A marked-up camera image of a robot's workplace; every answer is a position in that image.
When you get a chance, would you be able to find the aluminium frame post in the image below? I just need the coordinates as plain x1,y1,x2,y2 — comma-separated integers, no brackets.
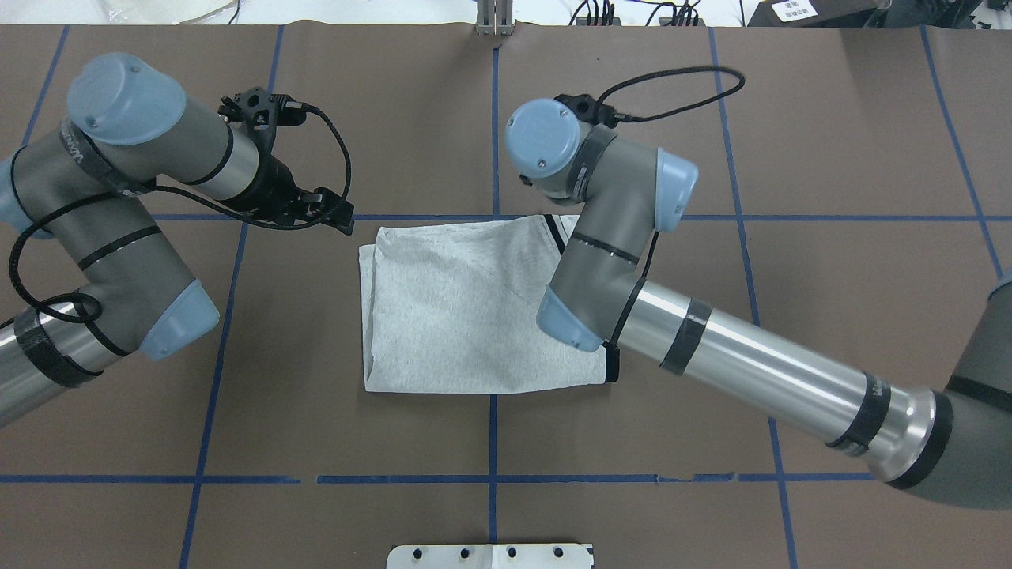
474,0,515,37

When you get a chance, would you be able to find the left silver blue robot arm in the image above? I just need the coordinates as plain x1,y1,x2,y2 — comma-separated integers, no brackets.
2,53,354,425

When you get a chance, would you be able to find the grey cartoon print t-shirt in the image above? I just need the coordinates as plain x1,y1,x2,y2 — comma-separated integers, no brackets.
358,215,618,395

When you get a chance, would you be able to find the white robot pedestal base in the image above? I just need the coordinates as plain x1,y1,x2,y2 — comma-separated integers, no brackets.
386,543,595,568

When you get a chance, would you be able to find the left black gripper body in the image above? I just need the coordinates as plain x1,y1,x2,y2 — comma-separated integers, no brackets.
217,87,333,230

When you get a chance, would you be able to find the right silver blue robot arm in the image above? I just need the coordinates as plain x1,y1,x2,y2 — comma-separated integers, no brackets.
504,100,1011,509

